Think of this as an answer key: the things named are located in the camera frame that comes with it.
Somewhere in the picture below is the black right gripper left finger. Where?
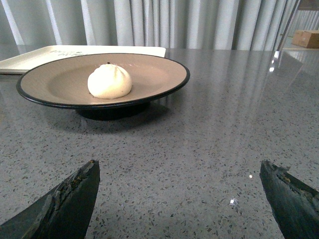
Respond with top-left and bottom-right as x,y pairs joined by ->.
0,160 -> 100,239

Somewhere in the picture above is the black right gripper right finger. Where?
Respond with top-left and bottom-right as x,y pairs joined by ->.
260,161 -> 319,239

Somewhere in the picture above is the beige plate with black rim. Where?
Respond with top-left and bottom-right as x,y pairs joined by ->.
16,53 -> 190,120

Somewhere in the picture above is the white steamed bun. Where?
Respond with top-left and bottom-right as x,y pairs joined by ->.
87,64 -> 133,99

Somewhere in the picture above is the white bear-print tray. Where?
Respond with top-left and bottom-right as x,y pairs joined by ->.
0,45 -> 166,75

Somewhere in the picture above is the brown cardboard box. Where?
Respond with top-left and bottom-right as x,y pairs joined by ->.
292,30 -> 319,49

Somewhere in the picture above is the grey pleated curtain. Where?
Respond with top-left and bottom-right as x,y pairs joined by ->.
0,0 -> 294,50

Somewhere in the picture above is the metal shelf frame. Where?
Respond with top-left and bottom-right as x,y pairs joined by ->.
274,0 -> 319,51

